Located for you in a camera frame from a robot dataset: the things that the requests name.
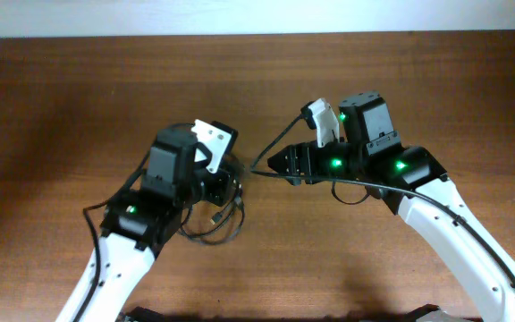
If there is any thick black HDMI cable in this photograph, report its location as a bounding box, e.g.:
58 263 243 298
179 154 246 246

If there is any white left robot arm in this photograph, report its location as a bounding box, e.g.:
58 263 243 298
57 121 245 321

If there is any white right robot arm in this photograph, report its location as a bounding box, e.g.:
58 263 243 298
267 91 515 321

